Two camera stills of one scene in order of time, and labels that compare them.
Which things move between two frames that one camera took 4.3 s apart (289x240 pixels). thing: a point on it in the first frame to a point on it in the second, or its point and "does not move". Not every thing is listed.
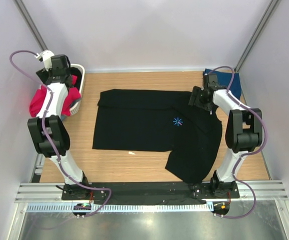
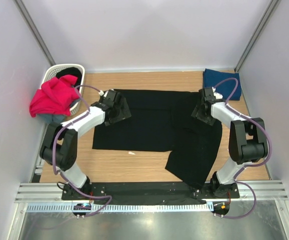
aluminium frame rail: (45, 193) does not move
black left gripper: (44, 75) to (124, 113)
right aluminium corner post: (270, 10) does not move
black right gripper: (196, 91) to (197, 113)
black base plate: (136, 192) does not move
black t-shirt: (163, 121) does not move
